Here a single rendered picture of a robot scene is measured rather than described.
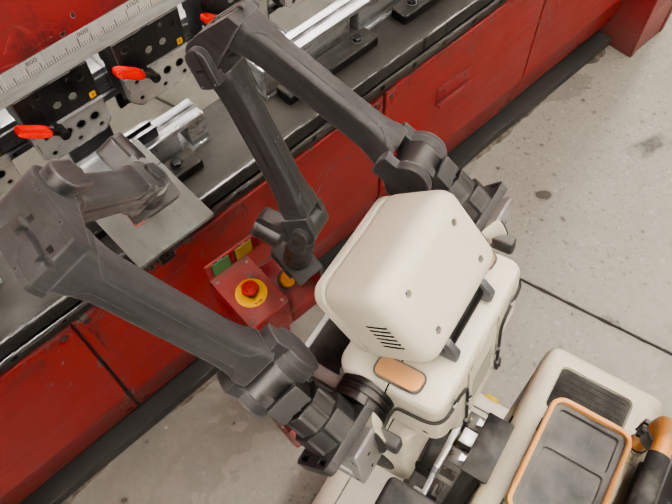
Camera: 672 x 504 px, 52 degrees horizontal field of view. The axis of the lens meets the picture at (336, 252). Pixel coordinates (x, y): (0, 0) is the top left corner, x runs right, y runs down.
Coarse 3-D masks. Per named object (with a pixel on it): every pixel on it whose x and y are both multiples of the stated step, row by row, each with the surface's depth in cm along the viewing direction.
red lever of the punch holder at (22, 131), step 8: (16, 128) 118; (24, 128) 118; (32, 128) 119; (40, 128) 120; (48, 128) 122; (56, 128) 124; (64, 128) 124; (24, 136) 118; (32, 136) 119; (40, 136) 120; (48, 136) 121; (64, 136) 123
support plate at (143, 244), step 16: (176, 208) 138; (192, 208) 138; (208, 208) 138; (112, 224) 136; (128, 224) 136; (144, 224) 136; (160, 224) 136; (176, 224) 136; (192, 224) 136; (128, 240) 134; (144, 240) 134; (160, 240) 134; (176, 240) 134; (128, 256) 133; (144, 256) 132
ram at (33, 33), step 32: (0, 0) 104; (32, 0) 107; (64, 0) 111; (96, 0) 115; (128, 0) 120; (160, 0) 125; (0, 32) 107; (32, 32) 111; (64, 32) 115; (128, 32) 124; (0, 64) 110; (64, 64) 119; (0, 96) 114
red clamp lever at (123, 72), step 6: (114, 66) 124; (120, 66) 125; (126, 66) 126; (144, 66) 132; (114, 72) 124; (120, 72) 124; (126, 72) 125; (132, 72) 126; (138, 72) 127; (144, 72) 129; (150, 72) 130; (156, 72) 131; (120, 78) 125; (126, 78) 126; (132, 78) 127; (138, 78) 128; (144, 78) 129; (150, 78) 130; (156, 78) 130
